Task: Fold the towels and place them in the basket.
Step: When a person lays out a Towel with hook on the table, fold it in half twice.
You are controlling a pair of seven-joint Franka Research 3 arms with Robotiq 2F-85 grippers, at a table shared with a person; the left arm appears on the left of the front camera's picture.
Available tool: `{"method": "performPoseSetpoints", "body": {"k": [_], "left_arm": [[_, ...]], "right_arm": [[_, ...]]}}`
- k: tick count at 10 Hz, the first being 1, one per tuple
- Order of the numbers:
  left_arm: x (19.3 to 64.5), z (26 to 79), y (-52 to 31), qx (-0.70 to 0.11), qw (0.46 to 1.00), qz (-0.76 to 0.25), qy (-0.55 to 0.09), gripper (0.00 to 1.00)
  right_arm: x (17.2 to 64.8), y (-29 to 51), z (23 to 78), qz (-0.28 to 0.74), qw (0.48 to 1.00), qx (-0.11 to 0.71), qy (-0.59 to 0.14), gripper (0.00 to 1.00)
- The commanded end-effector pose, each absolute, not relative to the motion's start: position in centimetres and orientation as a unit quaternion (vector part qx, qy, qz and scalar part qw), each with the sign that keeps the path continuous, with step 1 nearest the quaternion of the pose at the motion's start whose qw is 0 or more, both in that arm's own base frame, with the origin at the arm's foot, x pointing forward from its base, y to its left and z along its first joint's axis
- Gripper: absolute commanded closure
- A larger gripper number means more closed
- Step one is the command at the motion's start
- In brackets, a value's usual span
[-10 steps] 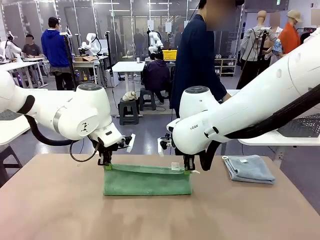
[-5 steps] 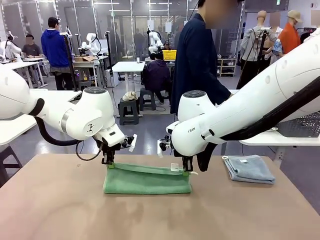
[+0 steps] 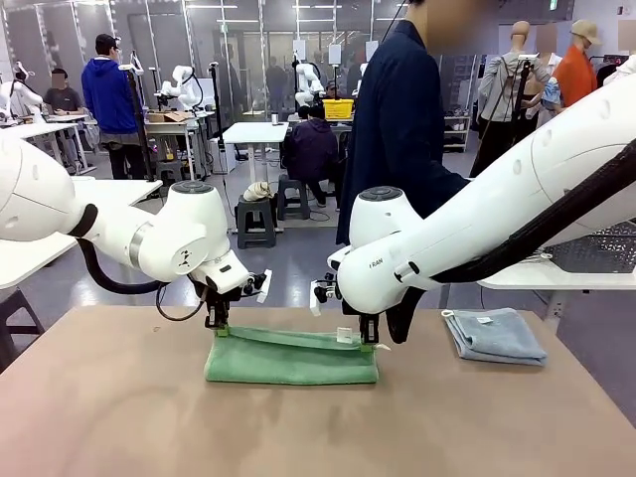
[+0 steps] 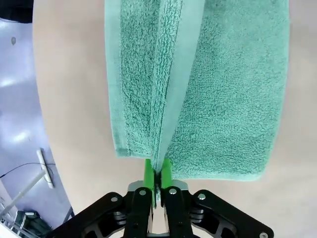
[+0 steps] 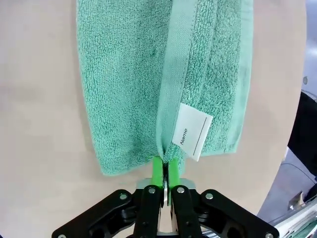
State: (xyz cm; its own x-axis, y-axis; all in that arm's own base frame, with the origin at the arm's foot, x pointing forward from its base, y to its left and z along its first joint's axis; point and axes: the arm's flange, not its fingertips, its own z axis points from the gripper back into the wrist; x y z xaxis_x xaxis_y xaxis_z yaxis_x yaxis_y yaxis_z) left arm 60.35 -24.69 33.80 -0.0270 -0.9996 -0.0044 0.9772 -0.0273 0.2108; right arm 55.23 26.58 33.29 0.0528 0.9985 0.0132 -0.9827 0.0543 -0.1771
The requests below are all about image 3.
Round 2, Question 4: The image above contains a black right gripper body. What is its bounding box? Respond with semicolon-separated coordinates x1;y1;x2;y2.
357;313;385;344

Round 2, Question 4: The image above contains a person in blue hoodie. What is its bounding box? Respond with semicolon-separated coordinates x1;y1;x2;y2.
80;33;141;181

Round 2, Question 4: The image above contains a seated person in dark jacket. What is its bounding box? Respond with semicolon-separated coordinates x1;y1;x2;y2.
282;106;344;208

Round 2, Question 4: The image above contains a mannequin orange top tan cap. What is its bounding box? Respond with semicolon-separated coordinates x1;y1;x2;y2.
551;19;605;108

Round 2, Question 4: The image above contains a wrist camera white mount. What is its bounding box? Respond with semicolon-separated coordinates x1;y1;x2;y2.
310;271;344;318
237;269;273;305

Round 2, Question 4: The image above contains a green towel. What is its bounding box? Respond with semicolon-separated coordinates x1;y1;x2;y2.
204;325;392;387

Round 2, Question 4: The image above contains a mannequin in grey shirt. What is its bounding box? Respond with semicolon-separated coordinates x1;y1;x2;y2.
476;20;553;178

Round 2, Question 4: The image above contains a person in grey shirt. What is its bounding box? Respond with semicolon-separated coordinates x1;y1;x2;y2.
43;68;85;118

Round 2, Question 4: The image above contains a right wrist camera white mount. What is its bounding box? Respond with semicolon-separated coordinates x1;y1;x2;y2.
310;271;344;318

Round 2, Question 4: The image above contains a black pole stand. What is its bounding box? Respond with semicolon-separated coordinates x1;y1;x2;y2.
208;62;228;150

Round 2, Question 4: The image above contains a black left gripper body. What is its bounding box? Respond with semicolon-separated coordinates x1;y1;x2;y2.
204;290;233;329

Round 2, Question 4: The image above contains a right arm black cable sleeve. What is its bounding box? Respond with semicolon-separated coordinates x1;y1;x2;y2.
386;143;636;345

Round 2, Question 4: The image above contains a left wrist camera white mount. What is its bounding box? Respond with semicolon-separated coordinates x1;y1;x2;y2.
237;269;273;305

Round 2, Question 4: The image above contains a white rounded side table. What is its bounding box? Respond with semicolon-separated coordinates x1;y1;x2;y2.
0;176;164;292
476;247;636;332

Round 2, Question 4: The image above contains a grey-blue towel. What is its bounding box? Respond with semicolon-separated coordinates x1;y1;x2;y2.
440;307;549;368

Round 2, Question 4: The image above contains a grey metal workbench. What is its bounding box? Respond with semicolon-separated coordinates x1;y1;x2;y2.
141;111;218;185

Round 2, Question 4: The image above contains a grey perforated plastic basket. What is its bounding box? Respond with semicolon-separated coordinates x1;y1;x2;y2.
544;221;636;274

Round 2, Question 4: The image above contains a white computer tower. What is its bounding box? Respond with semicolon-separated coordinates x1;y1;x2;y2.
211;137;238;175

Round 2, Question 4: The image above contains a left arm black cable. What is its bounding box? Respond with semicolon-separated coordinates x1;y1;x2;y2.
77;203;213;322

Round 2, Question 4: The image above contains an open cardboard box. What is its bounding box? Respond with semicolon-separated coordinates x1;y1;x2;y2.
147;110;193;124

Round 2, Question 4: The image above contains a yellow plastic basket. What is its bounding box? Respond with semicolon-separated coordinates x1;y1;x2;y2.
322;97;355;120

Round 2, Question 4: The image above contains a black tripod stand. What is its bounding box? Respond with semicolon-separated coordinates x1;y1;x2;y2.
118;62;160;185
471;53;541;175

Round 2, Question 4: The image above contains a grey plastic step stool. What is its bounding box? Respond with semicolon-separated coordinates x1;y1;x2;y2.
156;159;189;193
236;194;278;250
276;173;312;222

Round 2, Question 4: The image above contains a long white background desk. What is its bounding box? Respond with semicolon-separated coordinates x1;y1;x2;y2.
0;121;90;175

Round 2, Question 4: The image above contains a white shoe shelf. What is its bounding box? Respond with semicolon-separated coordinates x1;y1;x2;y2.
441;106;472;153

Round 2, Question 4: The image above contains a person in navy jacket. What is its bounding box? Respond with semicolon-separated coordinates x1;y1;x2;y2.
336;0;498;247

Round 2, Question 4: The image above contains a dark grey stool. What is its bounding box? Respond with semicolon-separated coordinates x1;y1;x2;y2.
0;287;46;372

